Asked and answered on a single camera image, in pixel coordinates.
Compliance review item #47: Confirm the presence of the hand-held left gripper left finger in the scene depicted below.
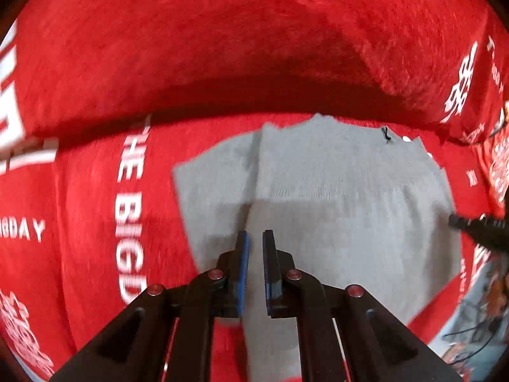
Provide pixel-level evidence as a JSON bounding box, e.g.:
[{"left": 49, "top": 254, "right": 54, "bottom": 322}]
[{"left": 50, "top": 230, "right": 251, "bottom": 382}]

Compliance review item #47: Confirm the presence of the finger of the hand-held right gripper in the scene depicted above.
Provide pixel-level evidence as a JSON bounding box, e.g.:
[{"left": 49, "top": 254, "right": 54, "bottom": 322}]
[{"left": 448, "top": 213, "right": 509, "bottom": 252}]

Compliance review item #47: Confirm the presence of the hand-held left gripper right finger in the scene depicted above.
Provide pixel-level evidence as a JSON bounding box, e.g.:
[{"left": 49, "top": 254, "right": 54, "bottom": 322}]
[{"left": 261, "top": 230, "right": 464, "bottom": 382}]

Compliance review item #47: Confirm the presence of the grey knit sweater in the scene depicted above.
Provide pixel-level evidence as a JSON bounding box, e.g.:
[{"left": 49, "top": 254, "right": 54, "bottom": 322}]
[{"left": 172, "top": 113, "right": 464, "bottom": 382}]

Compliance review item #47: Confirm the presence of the red patterned cloth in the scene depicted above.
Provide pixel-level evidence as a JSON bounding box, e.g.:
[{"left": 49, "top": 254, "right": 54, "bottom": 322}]
[{"left": 475, "top": 99, "right": 509, "bottom": 212}]

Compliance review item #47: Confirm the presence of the light blue printed mat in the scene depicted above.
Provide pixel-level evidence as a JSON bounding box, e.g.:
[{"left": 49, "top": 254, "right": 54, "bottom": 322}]
[{"left": 429, "top": 252, "right": 509, "bottom": 371}]

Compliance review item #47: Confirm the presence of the red printed blanket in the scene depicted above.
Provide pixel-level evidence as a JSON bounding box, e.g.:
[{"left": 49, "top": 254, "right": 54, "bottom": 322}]
[{"left": 0, "top": 0, "right": 509, "bottom": 382}]

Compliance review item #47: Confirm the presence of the black cable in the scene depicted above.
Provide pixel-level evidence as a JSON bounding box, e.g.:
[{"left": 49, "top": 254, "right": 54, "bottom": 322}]
[{"left": 441, "top": 310, "right": 504, "bottom": 364}]

